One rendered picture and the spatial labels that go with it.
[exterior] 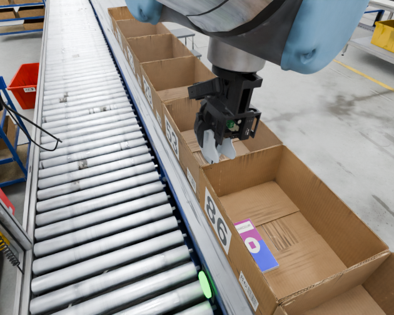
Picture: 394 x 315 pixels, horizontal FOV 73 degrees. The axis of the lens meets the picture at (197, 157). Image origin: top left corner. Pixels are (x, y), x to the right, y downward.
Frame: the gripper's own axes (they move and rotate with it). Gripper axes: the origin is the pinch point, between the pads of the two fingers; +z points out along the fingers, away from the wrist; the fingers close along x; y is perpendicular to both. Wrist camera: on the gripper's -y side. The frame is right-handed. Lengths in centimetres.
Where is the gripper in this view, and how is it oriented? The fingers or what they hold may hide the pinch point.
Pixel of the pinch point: (210, 155)
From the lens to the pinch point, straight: 55.7
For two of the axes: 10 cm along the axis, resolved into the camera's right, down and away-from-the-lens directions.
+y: 4.5, 6.0, -6.7
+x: 8.9, -2.0, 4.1
